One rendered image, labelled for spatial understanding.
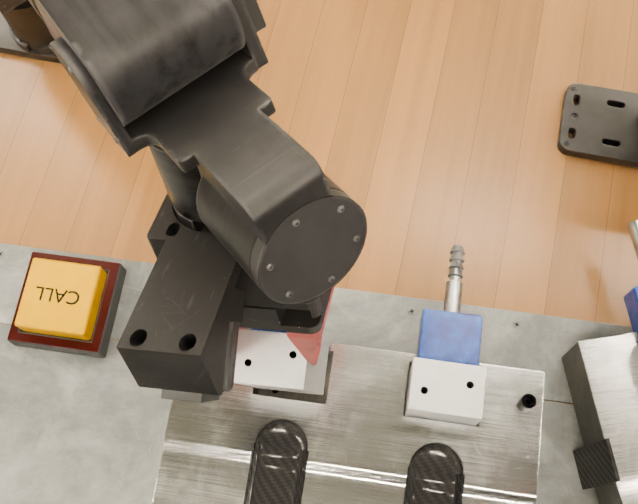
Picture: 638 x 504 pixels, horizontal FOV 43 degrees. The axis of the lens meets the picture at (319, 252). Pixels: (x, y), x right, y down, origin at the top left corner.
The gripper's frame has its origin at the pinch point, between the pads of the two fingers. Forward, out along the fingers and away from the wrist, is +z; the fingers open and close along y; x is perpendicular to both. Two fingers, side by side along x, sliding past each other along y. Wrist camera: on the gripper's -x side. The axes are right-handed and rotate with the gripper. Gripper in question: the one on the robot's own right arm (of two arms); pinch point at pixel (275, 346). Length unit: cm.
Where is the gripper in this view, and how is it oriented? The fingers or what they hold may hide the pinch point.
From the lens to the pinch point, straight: 55.1
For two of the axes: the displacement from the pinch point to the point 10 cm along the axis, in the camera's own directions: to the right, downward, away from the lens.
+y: 9.6, 0.6, -2.6
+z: 1.6, 6.7, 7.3
